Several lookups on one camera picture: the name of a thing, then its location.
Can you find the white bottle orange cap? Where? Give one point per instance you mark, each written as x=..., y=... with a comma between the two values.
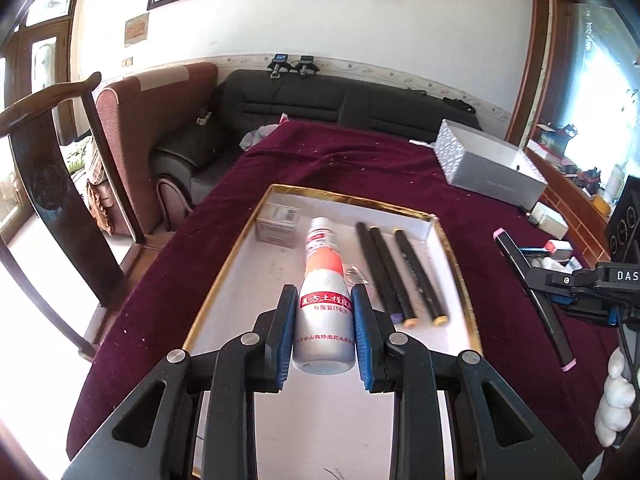
x=324, y=335

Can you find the small red white box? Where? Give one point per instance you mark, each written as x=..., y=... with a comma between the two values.
x=559, y=250

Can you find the white beige medicine carton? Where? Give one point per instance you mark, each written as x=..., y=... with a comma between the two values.
x=548, y=220

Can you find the maroon armchair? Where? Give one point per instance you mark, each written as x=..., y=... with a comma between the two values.
x=137, y=111

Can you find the black marker pink cap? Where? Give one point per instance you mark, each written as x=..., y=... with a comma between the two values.
x=543, y=306

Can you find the black leather sofa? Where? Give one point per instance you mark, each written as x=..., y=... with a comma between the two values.
x=190, y=161

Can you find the right white gloved hand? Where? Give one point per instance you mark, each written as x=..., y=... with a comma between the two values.
x=614, y=410

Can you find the black marker yellow cap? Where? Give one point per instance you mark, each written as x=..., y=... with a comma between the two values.
x=424, y=286

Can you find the white tray gold rim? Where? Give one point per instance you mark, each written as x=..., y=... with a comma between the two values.
x=323, y=424

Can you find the dark wooden chair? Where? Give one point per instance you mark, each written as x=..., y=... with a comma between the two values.
x=29, y=127

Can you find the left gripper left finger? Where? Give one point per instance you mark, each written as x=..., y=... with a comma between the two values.
x=271, y=361

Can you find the black marker purple cap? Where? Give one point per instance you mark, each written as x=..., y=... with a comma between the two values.
x=385, y=290

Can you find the silver shoe box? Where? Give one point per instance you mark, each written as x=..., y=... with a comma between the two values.
x=480, y=163

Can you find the brick pattern wooden cabinet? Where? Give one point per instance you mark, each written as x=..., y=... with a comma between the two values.
x=586, y=227

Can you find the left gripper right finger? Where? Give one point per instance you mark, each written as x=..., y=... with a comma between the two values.
x=378, y=369

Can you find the small grey medicine box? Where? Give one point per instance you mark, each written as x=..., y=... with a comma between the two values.
x=276, y=224

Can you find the black marker orange cap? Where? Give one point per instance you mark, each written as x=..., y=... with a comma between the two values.
x=407, y=317

